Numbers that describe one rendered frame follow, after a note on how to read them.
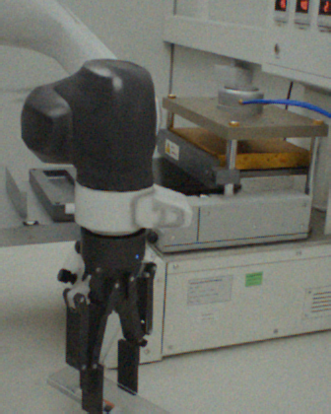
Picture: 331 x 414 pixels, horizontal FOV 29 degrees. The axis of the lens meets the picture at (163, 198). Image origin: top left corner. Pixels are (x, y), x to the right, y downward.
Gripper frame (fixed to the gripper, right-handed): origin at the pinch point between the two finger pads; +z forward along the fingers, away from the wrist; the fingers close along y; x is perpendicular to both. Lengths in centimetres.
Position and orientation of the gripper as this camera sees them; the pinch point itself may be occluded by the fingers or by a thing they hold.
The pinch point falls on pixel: (110, 379)
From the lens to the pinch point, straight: 83.3
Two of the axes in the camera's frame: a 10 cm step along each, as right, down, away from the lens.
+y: -6.5, 2.1, -7.4
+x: 7.6, 2.3, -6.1
